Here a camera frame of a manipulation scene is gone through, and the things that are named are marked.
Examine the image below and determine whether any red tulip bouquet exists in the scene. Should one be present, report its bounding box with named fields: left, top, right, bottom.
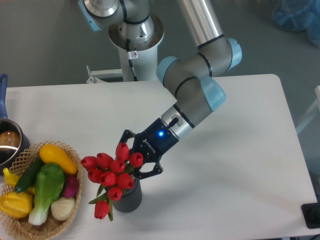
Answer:
left=80, top=143, right=144, bottom=221

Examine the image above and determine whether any green bok choy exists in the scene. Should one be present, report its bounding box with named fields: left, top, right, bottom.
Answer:
left=28, top=163, right=65, bottom=226

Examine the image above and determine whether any purple red radish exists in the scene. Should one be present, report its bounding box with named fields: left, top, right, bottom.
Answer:
left=62, top=175, right=80, bottom=198

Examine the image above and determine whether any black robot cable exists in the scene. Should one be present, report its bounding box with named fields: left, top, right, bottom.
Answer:
left=125, top=38, right=139, bottom=82

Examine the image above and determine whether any white garlic bulb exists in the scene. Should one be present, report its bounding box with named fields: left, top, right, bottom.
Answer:
left=50, top=197, right=75, bottom=221

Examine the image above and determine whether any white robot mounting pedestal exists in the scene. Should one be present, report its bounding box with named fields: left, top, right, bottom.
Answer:
left=108, top=13, right=164, bottom=82

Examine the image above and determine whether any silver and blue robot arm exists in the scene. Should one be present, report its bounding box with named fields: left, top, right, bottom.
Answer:
left=78, top=0, right=242, bottom=179

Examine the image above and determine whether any blue saucepan with handle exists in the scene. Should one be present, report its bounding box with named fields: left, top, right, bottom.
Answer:
left=0, top=74, right=30, bottom=175

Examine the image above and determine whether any woven wicker basket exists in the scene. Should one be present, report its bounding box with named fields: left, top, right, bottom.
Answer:
left=0, top=141, right=83, bottom=240

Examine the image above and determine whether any small yellow pumpkin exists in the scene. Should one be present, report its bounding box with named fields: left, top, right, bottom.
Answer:
left=0, top=191, right=33, bottom=218

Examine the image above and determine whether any dark grey ribbed vase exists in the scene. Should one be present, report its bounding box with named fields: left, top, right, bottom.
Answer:
left=113, top=178, right=143, bottom=213

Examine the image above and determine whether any green cucumber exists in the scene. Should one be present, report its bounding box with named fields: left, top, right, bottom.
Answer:
left=14, top=156, right=45, bottom=193

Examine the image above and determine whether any metal table clamp bracket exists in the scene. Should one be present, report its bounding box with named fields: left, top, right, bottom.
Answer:
left=86, top=65, right=123, bottom=84

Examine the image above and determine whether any white frame at right edge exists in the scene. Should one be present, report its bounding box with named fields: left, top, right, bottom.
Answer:
left=295, top=85, right=320, bottom=135

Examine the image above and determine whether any blue plastic bag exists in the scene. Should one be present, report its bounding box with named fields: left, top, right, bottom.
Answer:
left=272, top=0, right=320, bottom=47

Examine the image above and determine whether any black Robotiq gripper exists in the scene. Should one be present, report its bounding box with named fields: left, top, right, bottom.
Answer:
left=116, top=118, right=179, bottom=179

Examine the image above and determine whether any yellow squash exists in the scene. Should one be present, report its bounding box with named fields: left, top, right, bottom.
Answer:
left=39, top=144, right=78, bottom=175

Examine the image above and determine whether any yellow banana pepper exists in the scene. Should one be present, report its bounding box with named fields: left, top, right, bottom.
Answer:
left=3, top=167, right=35, bottom=196

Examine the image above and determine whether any black device at table edge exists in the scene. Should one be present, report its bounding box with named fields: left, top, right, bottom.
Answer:
left=301, top=202, right=320, bottom=229

